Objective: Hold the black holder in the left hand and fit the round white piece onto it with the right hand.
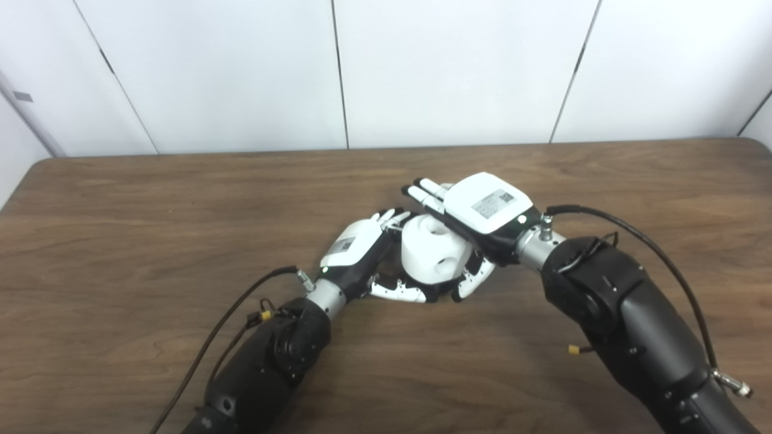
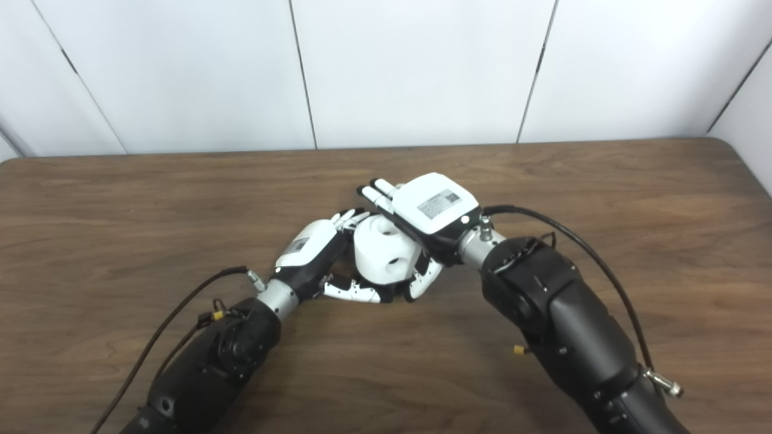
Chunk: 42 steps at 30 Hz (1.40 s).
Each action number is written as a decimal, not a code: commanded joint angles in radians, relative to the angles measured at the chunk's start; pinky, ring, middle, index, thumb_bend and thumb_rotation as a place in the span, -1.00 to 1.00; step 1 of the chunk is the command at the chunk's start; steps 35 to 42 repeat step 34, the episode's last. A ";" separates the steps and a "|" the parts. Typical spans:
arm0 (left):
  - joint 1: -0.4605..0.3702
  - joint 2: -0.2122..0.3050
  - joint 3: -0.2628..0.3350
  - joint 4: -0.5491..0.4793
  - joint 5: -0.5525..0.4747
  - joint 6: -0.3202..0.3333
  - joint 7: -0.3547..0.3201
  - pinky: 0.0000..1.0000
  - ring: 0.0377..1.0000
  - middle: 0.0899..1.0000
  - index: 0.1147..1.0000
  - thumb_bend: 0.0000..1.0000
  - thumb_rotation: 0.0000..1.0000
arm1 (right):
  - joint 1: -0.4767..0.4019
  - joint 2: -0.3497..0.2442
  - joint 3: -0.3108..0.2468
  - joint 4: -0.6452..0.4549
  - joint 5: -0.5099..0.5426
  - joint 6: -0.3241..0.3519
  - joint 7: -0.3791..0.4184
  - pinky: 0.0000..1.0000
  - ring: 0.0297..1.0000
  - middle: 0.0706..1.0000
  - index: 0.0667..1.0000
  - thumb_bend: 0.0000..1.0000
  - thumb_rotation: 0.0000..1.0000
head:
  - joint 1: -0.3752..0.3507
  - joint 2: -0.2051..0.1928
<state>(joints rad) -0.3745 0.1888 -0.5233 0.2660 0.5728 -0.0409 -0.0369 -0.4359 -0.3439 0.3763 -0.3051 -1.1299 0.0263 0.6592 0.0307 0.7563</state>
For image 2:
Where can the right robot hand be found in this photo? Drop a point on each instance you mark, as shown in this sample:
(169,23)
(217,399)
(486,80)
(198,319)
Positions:
(437,208)

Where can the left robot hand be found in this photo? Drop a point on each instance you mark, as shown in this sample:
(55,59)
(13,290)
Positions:
(307,244)

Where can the round white piece with holes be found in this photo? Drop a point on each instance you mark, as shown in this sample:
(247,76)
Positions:
(380,253)

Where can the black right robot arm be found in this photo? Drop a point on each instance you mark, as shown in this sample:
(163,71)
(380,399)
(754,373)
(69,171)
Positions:
(561,319)

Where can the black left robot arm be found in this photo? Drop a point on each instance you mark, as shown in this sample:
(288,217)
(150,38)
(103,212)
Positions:
(211,361)

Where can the black panel hinge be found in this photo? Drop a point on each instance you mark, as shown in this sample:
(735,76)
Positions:
(68,60)
(540,57)

